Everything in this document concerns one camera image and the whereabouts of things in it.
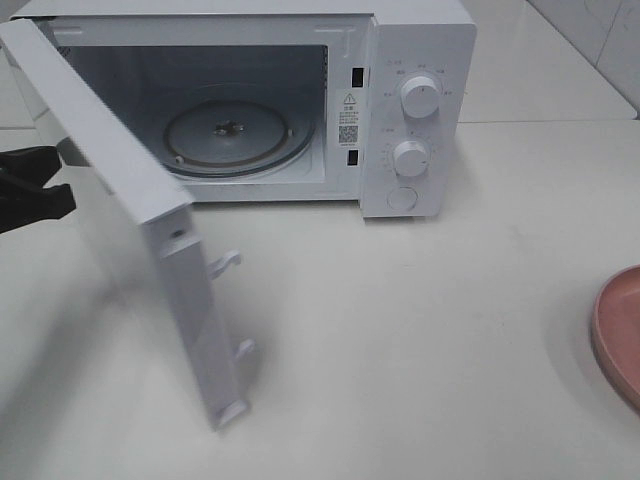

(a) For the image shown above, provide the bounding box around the glass turntable plate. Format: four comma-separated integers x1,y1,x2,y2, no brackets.
151,83,317,179

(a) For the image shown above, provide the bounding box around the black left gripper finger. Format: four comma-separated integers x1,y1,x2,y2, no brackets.
1,146,61,188
1,182,76,233

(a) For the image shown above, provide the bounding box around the white microwave oven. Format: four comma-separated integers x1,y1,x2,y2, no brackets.
7,1,477,218

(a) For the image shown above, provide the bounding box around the white microwave door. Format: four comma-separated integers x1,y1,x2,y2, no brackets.
1,19,252,429

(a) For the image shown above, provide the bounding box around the pink plate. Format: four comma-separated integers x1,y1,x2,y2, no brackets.
590,265,639,412

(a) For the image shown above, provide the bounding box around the round door release button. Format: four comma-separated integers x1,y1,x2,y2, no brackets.
387,187,418,212

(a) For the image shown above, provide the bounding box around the white upper power knob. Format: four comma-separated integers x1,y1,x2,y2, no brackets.
400,73,441,119

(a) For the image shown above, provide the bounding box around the white timer knob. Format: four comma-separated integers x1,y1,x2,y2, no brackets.
391,140,431,178

